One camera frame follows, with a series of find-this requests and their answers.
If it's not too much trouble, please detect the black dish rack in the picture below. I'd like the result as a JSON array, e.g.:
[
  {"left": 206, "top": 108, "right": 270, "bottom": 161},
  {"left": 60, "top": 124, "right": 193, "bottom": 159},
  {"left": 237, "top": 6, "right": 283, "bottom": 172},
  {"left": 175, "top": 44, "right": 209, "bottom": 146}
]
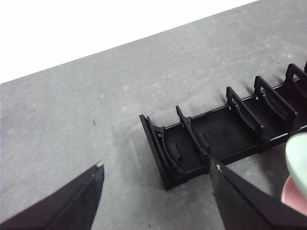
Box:
[{"left": 139, "top": 60, "right": 307, "bottom": 192}]

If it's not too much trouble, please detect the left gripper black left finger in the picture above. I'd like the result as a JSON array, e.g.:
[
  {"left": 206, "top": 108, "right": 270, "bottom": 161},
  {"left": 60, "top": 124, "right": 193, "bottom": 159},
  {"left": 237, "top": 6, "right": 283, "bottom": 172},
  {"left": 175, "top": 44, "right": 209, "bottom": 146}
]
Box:
[{"left": 0, "top": 161, "right": 105, "bottom": 230}]

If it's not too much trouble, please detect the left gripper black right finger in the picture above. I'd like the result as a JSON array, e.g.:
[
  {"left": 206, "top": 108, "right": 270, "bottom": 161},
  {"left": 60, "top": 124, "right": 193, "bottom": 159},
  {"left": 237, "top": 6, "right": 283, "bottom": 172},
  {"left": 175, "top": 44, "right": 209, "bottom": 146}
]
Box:
[{"left": 210, "top": 160, "right": 307, "bottom": 230}]

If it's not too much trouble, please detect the green plate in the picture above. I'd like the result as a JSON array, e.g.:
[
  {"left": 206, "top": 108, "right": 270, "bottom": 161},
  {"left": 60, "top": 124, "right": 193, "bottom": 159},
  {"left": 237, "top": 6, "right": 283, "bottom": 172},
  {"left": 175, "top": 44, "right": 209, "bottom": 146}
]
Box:
[{"left": 285, "top": 132, "right": 307, "bottom": 196}]

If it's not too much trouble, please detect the pink plate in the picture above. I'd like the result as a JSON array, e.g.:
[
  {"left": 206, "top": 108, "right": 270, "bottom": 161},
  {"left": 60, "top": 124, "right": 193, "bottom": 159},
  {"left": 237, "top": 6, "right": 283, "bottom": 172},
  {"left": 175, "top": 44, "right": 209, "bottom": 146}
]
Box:
[{"left": 280, "top": 175, "right": 307, "bottom": 214}]

